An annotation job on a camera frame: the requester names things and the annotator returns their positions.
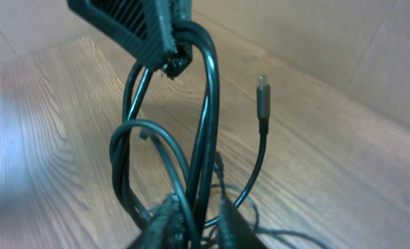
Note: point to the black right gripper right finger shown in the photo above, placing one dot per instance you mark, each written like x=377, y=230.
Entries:
x=233, y=231

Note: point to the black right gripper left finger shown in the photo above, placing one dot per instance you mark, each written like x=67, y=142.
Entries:
x=166, y=228

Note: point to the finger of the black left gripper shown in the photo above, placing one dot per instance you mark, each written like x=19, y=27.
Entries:
x=180, y=11
x=142, y=27

